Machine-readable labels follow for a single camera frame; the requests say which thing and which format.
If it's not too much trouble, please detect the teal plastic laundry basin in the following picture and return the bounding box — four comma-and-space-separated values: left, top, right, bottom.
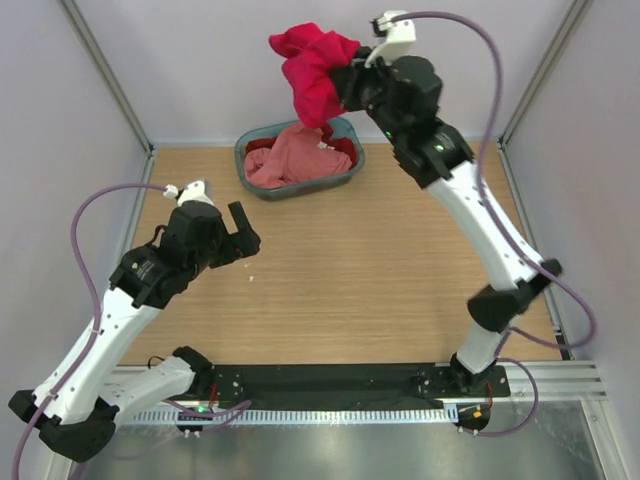
234, 117, 365, 201

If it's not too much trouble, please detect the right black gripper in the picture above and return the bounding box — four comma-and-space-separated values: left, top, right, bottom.
328, 48, 403, 148

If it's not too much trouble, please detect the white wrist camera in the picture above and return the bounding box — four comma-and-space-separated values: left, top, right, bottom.
163, 179, 214, 206
364, 10, 416, 68

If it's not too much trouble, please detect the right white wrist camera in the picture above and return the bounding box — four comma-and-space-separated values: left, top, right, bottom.
364, 10, 416, 68

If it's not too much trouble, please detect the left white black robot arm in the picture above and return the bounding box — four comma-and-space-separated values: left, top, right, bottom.
9, 200, 260, 463

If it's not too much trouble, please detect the right aluminium frame post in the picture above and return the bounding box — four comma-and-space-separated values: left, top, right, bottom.
498, 0, 593, 150

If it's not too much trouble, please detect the aluminium frame post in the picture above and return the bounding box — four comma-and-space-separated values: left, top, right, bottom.
58, 0, 154, 157
498, 0, 593, 150

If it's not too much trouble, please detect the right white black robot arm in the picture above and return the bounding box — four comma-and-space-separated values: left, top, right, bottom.
330, 47, 562, 396

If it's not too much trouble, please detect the magenta red t shirt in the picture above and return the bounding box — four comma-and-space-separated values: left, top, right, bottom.
268, 22, 361, 129

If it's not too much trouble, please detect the left aluminium frame post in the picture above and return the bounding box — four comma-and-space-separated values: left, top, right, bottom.
58, 0, 154, 157

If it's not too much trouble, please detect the salmon pink t shirt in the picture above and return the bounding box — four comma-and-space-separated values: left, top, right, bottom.
243, 122, 351, 190

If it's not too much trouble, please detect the perforated metal cable tray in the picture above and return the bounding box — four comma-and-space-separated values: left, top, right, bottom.
127, 404, 458, 427

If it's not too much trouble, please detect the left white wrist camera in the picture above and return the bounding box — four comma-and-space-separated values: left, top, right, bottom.
163, 179, 214, 206

